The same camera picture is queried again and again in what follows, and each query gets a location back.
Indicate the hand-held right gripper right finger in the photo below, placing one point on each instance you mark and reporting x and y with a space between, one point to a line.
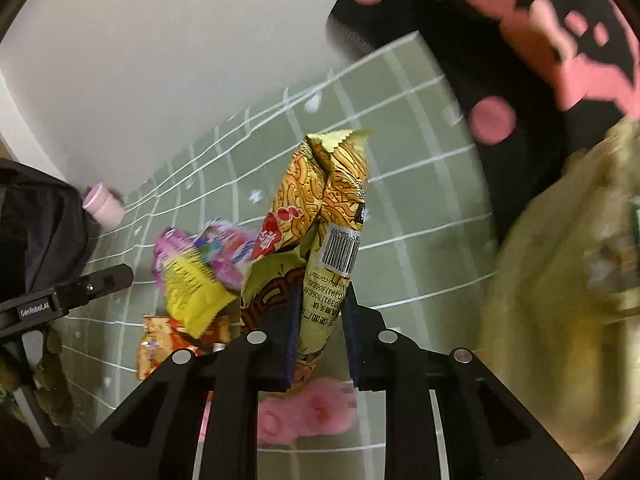
351 330

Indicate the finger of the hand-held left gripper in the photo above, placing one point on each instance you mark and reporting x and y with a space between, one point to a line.
105 279

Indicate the dark lumpy object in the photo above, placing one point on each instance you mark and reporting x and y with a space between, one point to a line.
50 380

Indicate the black bag with pink print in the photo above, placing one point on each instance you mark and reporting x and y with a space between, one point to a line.
500 45

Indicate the red orange snack packet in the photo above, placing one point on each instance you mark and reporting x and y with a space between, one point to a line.
162 342

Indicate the yellow pink snack packet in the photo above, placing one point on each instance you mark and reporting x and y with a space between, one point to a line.
197 295

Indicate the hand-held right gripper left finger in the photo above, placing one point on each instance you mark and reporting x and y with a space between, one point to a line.
294 330

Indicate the black backpack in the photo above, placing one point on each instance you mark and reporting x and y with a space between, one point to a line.
40 230

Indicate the yellow plastic bag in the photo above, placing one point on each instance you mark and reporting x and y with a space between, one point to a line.
560 300

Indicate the yellow noodle snack packet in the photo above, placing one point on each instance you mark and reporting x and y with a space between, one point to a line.
330 200

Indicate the colourful pink white snack packet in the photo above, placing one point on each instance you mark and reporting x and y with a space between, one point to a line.
227 250

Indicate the green checked tablecloth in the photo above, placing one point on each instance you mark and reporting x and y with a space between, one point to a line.
410 185

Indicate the pink plastic bottle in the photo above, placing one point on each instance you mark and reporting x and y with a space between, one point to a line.
102 206

